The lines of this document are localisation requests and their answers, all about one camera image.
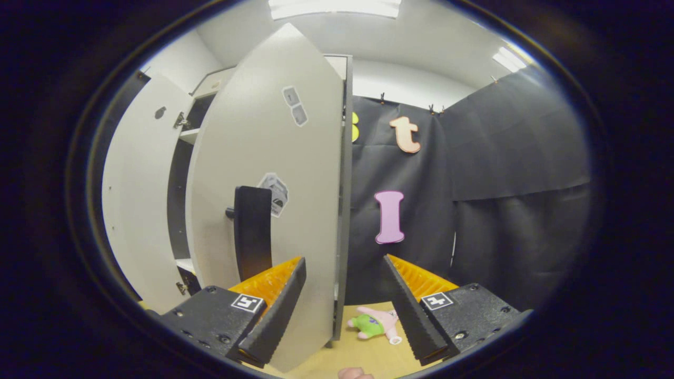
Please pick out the small ceiling light panel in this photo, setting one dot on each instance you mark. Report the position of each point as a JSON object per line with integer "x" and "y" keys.
{"x": 509, "y": 59}

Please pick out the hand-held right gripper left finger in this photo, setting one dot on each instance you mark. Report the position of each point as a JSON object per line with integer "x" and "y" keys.
{"x": 279, "y": 310}

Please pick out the pink green plush toy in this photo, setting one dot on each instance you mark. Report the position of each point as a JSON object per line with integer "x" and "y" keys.
{"x": 368, "y": 325}

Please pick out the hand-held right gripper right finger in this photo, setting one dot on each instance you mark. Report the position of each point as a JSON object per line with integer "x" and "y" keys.
{"x": 410, "y": 310}

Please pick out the grey shoe cabinet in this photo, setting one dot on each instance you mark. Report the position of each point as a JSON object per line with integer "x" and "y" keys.
{"x": 345, "y": 184}

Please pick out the long ceiling light panel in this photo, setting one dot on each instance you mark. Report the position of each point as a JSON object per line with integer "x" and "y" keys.
{"x": 337, "y": 7}

